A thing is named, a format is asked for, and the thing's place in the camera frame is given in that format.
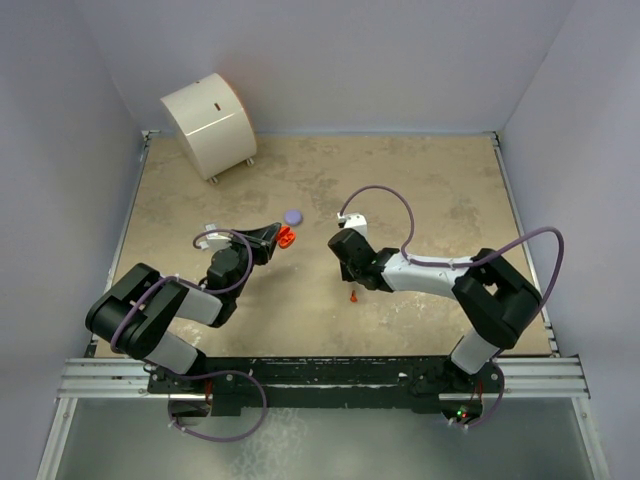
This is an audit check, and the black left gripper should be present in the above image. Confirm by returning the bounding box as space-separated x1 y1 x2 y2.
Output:
225 223 280 298

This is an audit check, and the orange earbud charging case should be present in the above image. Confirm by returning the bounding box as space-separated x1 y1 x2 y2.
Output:
276 226 296 249

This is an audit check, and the lilac earbud charging case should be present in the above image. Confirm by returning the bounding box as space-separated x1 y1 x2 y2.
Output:
284 209 303 226

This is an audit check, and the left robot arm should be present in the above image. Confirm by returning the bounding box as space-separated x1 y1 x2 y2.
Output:
85 222 282 392

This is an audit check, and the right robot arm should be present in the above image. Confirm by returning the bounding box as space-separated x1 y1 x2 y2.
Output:
328 228 542 391

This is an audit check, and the white cylindrical box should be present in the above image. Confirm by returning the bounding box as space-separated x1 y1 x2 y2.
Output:
161 73 257 184

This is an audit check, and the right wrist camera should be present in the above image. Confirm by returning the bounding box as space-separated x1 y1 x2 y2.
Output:
337 212 368 240

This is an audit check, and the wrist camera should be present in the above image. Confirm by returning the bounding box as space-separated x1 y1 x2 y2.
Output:
337 212 368 240
195 223 230 252

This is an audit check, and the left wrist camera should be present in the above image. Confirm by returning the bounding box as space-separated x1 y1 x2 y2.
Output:
195 223 230 252

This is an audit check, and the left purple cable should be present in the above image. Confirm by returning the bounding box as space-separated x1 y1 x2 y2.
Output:
109 228 271 442

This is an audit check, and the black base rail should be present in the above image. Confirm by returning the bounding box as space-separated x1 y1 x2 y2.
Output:
148 355 504 419

